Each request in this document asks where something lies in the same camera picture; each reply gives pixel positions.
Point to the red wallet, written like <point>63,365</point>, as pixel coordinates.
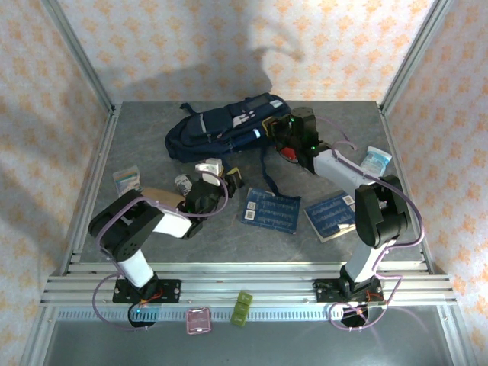
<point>289,153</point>

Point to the blue printed notebook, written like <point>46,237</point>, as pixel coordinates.
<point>270,209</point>
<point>329,217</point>

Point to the navy blue backpack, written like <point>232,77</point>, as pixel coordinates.
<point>213,129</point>

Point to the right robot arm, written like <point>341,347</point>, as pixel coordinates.
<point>335,167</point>

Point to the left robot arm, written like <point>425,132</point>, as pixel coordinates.
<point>133,267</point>

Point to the blue white tissue packet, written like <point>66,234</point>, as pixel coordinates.
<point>375,161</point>

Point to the clear box of coloured clips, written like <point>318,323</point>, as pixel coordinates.
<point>127,181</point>

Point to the green square block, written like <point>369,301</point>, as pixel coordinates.
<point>238,319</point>
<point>241,308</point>
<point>244,298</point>

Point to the pink square device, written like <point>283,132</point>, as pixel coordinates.
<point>198,321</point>

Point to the grey metal shelf panel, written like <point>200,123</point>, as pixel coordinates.
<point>289,347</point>

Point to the aluminium side rail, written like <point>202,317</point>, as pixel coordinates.
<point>101,152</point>
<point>388,129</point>

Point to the aluminium cross rail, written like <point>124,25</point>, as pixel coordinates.
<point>244,280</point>

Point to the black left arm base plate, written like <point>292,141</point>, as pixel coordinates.
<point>171,287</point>

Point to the aluminium frame post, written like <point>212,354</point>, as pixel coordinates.
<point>412,57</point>
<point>82,57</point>

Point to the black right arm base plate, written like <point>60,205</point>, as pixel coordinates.
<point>324,289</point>

